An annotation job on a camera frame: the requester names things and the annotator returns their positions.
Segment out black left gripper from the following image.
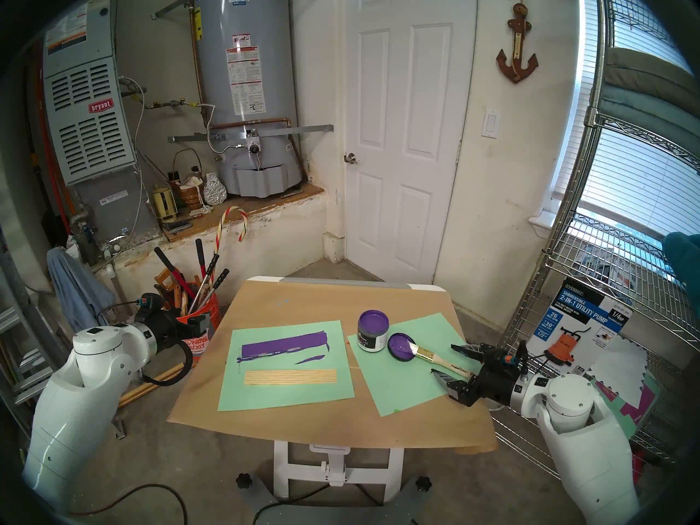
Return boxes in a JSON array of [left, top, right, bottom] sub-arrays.
[[155, 311, 211, 355]]

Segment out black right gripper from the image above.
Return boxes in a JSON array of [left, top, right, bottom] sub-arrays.
[[431, 341, 539, 409]]

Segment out wooden paint brush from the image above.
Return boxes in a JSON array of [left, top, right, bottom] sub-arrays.
[[407, 341, 472, 378]]

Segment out purple paint jar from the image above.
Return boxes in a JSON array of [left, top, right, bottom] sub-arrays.
[[357, 310, 390, 353]]

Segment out orange plastic bucket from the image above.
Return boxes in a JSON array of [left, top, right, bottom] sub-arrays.
[[178, 291, 220, 366]]

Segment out silver tool black grip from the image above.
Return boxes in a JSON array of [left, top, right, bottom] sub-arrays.
[[189, 254, 219, 311], [200, 269, 230, 308]]

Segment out purple black jar lid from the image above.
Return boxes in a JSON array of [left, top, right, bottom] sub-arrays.
[[387, 333, 417, 363]]

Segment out rough wood plank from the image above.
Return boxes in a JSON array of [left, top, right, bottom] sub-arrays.
[[118, 363, 186, 409]]

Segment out striped candy cane decoration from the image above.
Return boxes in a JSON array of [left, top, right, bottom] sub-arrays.
[[216, 206, 248, 256]]

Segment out light wood slat panel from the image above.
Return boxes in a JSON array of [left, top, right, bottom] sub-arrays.
[[243, 369, 338, 386]]

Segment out green paper sheet purple stripe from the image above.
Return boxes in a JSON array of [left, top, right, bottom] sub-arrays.
[[218, 320, 355, 412]]

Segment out blue hanging cloth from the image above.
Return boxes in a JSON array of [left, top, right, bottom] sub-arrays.
[[46, 248, 115, 333]]

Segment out yellow boxy device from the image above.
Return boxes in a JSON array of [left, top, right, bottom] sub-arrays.
[[151, 186, 179, 224]]

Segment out brown wicker basket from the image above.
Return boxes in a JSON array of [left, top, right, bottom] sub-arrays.
[[173, 148, 204, 210]]

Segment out utility pump cardboard box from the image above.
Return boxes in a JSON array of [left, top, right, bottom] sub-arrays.
[[525, 277, 635, 378]]

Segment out aluminium foil wrapped lump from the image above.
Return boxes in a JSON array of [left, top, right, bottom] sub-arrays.
[[202, 172, 228, 206]]

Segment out white scalloped paper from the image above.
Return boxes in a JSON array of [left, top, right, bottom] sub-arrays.
[[586, 335, 650, 405]]

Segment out white grey work table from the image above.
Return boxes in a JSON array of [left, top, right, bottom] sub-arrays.
[[236, 276, 454, 525]]

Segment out grey metal ladder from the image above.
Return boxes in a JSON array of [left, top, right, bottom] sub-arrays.
[[0, 223, 74, 421]]

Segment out pink green paper stack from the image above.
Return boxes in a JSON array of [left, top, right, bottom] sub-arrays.
[[593, 374, 663, 440]]

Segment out grey water heater tank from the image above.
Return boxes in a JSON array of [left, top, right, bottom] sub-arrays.
[[189, 0, 334, 197]]

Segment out grey water heater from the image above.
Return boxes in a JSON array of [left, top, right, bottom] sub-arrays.
[[189, 7, 307, 185]]

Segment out grey Bryant furnace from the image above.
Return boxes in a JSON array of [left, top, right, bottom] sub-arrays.
[[43, 0, 162, 240]]

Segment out white panel door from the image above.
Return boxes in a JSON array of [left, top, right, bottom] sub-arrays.
[[345, 0, 479, 285]]

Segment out teal fabric object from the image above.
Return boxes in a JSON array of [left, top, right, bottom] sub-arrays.
[[662, 231, 700, 296]]

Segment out white window blinds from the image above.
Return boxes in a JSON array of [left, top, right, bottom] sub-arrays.
[[547, 0, 700, 246]]

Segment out grey green folded cushion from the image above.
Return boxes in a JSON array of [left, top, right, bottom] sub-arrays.
[[596, 84, 700, 172], [602, 46, 700, 101]]

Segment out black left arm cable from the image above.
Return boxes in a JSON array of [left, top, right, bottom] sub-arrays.
[[142, 338, 193, 387]]

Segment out red black lopper handle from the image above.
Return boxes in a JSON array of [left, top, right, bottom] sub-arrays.
[[154, 247, 196, 300]]

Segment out black floor cable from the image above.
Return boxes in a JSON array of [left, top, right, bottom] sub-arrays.
[[252, 483, 383, 525]]

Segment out metal water heater strap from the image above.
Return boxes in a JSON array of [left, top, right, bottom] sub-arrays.
[[168, 125, 334, 143]]

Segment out chrome wire shelf rack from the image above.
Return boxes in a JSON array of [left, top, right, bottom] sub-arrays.
[[489, 0, 700, 511]]

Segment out rusty anchor wall decoration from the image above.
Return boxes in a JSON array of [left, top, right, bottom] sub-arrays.
[[496, 3, 539, 84]]

